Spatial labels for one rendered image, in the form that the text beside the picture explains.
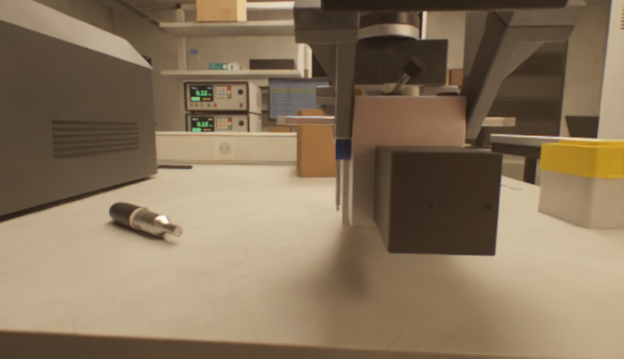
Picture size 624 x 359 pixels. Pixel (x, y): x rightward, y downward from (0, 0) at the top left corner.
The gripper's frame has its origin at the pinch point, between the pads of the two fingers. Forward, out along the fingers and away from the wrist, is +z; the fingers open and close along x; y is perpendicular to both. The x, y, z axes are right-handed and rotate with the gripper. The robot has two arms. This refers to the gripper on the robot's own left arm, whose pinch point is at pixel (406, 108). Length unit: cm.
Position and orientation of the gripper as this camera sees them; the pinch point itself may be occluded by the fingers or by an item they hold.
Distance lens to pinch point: 26.2
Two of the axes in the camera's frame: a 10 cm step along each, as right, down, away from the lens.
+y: 0.5, -7.3, 6.9
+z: 0.4, 6.9, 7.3
